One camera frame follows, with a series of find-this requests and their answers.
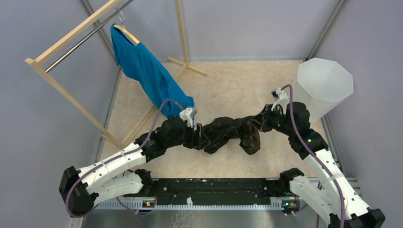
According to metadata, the wooden clothes rack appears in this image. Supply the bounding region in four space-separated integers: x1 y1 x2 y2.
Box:
25 0 208 150

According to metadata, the black trash bag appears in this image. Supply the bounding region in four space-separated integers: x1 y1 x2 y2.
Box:
203 116 261 155

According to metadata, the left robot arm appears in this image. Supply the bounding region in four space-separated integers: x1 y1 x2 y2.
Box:
58 117 211 218

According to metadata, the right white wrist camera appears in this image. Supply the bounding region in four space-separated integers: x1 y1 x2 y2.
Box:
271 87 289 111

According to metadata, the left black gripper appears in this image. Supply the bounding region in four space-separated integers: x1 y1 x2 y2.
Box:
166 121 211 150

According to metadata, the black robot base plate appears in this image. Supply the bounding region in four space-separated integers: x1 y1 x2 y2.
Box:
94 178 360 216

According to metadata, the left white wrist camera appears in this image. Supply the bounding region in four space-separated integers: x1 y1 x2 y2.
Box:
179 106 197 128

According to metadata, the blue t-shirt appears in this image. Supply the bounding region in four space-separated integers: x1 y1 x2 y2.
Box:
110 24 194 117

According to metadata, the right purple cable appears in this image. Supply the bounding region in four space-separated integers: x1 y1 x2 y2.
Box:
281 84 346 228

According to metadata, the white plastic trash bin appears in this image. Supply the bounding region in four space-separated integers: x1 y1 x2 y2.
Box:
292 58 354 124

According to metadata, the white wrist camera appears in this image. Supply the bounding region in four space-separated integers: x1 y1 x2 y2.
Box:
271 87 289 111
179 106 197 128

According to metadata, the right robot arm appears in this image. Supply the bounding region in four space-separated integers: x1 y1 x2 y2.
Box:
249 102 385 228

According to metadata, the wooden clothes hanger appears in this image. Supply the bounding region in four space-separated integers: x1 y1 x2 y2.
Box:
113 9 140 45

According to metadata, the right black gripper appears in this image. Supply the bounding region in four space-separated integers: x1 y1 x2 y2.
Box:
247 104 295 136

